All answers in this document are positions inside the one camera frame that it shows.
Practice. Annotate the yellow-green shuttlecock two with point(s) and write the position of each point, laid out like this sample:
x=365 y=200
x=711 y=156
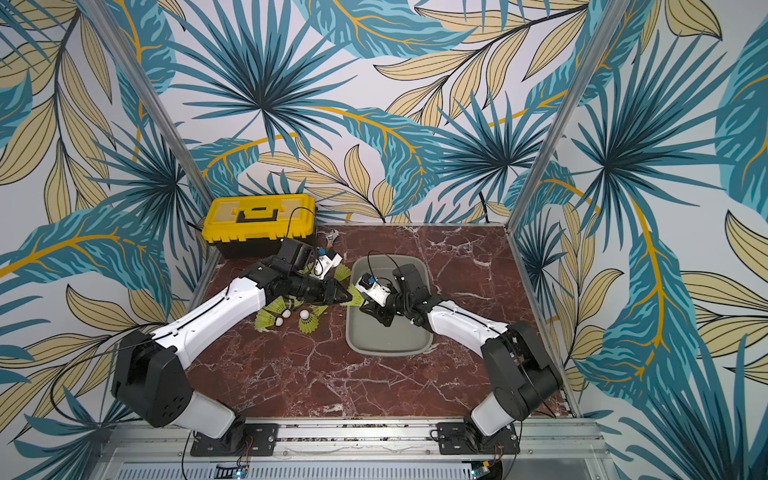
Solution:
x=356 y=299

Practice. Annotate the aluminium frame post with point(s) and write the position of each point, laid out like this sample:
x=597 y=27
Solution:
x=126 y=58
x=582 y=75

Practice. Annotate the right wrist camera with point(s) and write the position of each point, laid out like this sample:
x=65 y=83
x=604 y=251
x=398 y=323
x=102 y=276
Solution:
x=372 y=290

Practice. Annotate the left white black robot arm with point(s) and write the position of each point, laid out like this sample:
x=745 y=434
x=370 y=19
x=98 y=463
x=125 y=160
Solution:
x=150 y=376

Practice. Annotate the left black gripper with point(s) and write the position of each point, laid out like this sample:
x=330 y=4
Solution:
x=330 y=291

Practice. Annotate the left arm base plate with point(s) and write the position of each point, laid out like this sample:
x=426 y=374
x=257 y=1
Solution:
x=244 y=439

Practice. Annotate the right aluminium frame post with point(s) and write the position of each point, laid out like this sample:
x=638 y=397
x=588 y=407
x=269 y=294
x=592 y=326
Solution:
x=582 y=75

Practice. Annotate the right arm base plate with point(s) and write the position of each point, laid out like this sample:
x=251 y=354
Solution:
x=464 y=438

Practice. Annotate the aluminium front rail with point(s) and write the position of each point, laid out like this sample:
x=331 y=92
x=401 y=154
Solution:
x=372 y=448

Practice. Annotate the yellow-green shuttlecock seven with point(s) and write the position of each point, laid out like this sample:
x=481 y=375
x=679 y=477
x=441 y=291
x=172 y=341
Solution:
x=309 y=318

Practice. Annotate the grey plastic storage tray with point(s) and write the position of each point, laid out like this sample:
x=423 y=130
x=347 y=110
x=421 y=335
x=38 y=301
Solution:
x=365 y=335

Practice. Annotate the yellow black toolbox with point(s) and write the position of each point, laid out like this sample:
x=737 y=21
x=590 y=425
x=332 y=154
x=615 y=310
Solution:
x=254 y=226

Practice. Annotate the yellow-green shuttlecock one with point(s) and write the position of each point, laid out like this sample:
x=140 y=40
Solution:
x=342 y=273

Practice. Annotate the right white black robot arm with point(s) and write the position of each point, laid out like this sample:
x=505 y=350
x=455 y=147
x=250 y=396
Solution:
x=522 y=374

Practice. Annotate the left aluminium frame post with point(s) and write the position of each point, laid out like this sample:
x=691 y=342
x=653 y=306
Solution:
x=126 y=58

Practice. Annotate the yellow-green shuttlecock eight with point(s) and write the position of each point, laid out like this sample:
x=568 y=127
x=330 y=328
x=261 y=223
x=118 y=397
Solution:
x=275 y=313

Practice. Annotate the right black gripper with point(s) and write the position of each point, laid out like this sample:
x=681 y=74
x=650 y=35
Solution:
x=383 y=308

